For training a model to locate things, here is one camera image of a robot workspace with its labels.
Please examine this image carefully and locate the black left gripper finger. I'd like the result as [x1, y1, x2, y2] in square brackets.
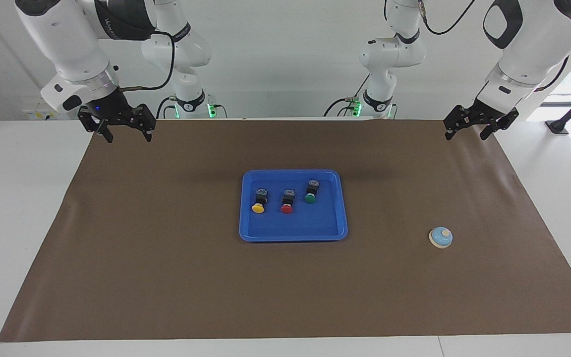
[444, 105, 467, 141]
[479, 118, 498, 141]

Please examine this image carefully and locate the yellow push button switch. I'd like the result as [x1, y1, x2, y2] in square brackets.
[251, 187, 270, 214]

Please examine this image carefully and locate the green push button switch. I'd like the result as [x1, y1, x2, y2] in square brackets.
[304, 179, 321, 204]

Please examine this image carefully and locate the red push button switch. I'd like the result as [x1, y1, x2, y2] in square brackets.
[280, 188, 297, 215]

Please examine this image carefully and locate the light blue service bell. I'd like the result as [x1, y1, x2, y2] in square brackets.
[429, 226, 454, 248]

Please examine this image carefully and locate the blue plastic tray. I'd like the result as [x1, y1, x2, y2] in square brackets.
[239, 169, 348, 242]

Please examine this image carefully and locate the white yellow power socket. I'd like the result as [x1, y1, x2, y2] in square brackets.
[22, 104, 65, 120]

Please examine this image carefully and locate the brown table mat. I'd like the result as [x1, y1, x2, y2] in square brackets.
[0, 118, 571, 343]

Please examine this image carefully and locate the black right arm base cable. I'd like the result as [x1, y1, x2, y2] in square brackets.
[156, 96, 179, 119]

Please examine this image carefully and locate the black arm base cable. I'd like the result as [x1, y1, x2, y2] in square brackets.
[323, 74, 370, 118]
[156, 96, 179, 119]

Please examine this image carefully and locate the black left arm base cable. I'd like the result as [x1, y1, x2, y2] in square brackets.
[323, 74, 370, 118]

